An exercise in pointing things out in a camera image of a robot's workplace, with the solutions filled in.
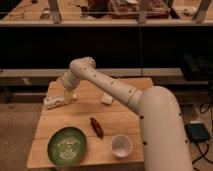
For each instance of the black power adapter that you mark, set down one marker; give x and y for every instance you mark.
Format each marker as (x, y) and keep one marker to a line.
(197, 132)

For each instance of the white labelled bottle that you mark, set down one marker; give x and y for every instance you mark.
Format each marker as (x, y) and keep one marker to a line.
(52, 102)

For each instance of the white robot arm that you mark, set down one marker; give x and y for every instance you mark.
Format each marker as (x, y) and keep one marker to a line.
(164, 141)

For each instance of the white paper cup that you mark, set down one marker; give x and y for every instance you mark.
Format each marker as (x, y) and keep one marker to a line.
(121, 146)

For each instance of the wooden folding table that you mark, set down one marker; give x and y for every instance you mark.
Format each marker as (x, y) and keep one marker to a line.
(114, 119)

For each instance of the long workbench shelf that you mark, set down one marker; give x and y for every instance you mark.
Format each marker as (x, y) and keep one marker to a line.
(106, 12)

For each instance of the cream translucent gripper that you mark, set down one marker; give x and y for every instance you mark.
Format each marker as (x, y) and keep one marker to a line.
(68, 96)

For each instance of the green ceramic bowl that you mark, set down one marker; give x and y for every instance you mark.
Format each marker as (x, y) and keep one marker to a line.
(67, 147)

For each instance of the cream sponge block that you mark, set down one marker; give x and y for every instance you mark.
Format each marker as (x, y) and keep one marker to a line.
(107, 99)

